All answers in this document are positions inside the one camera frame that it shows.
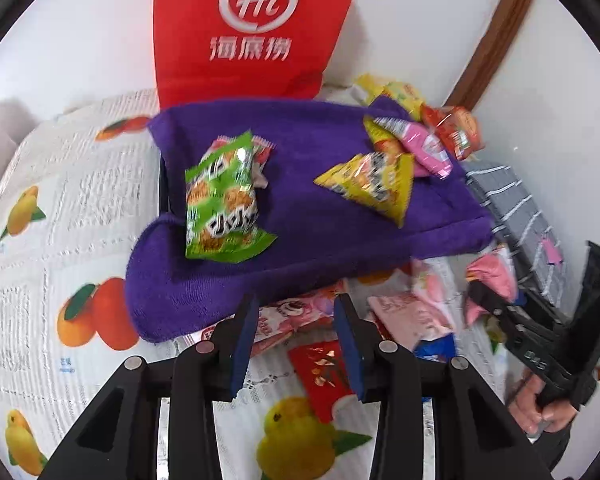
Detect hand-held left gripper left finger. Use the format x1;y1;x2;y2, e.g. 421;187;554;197
40;294;261;480

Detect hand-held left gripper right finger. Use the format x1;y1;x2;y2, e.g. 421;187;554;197
332;292;553;480

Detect red snack packet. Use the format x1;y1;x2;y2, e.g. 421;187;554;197
287;340;361;423

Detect pink strawberry snack packet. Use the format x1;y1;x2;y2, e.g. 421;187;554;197
252;292;343;358

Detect purple towel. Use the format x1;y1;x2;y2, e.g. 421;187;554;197
125;96;496;343

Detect green snack packet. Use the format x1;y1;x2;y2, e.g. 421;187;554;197
185;130;278;263

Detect yellow triangular snack packet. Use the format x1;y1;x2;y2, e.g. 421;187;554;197
314;151;416;228

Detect pink yellow barcode snack packet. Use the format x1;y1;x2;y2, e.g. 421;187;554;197
362;115;453;180

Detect person's right hand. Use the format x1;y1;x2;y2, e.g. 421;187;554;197
510;375;581;443

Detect blue snack packet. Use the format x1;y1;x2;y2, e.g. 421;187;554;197
412;332;458;363

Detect light pink snack packet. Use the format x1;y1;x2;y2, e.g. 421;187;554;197
367;257;456;346

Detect grey checked cloth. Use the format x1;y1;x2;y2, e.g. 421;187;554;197
462;160;573;326

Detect red orange chips bag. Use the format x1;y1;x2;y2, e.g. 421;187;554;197
420;105;486;162

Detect yellow chips bag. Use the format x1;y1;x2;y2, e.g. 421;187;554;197
352;74;428;121

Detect red paper bag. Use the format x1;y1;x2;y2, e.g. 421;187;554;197
152;0;368;111

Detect brown wooden door frame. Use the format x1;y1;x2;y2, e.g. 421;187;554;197
447;0;538;111

